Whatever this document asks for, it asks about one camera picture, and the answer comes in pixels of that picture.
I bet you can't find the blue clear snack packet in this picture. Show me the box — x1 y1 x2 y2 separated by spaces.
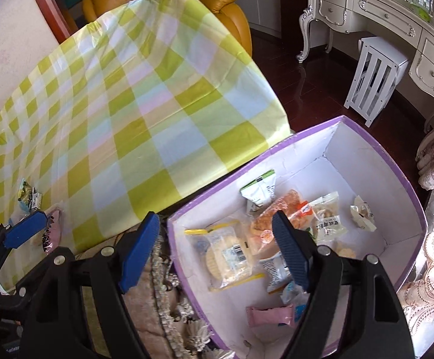
280 281 309 323

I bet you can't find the white purple storage box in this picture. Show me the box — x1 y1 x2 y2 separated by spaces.
167 116 427 358

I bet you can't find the white nut snack packet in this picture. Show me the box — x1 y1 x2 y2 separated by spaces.
309 191 348 242

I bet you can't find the round biscuit clear packet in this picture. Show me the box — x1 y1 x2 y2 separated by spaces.
333 241 356 259

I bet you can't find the green checkered tablecloth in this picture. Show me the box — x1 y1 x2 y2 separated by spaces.
0 0 291 253

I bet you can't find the white slatted stool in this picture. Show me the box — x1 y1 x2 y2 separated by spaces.
344 36 409 127

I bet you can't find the green white snack packet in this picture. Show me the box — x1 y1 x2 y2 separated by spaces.
240 169 276 215

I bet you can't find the round cracker packet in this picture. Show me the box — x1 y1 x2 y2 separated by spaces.
184 219 265 292

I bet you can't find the pink black snack packet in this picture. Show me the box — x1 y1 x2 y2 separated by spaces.
42 208 62 254

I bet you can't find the white ornate dressing table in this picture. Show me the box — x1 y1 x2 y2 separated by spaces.
297 0 434 160

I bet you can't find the bread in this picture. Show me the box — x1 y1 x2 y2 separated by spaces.
247 189 314 255

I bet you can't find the striped sofa cushion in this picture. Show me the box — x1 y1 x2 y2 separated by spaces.
123 229 235 358

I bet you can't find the grey white snack packet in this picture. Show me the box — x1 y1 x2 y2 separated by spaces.
258 251 292 293

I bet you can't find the dark green snack packet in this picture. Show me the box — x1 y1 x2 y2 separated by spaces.
17 178 42 213

